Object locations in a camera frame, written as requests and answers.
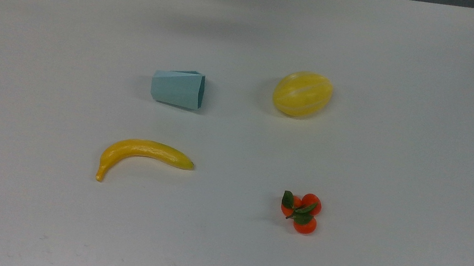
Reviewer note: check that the orange tangerine cluster with leaves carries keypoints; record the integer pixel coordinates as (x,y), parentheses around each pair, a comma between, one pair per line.
(304,224)

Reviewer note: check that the light blue faceted mug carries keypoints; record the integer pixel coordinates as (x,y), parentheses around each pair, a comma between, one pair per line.
(177,89)

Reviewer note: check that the yellow striped melon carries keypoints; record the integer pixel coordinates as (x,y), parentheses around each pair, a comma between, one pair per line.
(302,94)

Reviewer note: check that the yellow plastic banana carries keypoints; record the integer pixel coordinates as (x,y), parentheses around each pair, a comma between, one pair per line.
(140,149)

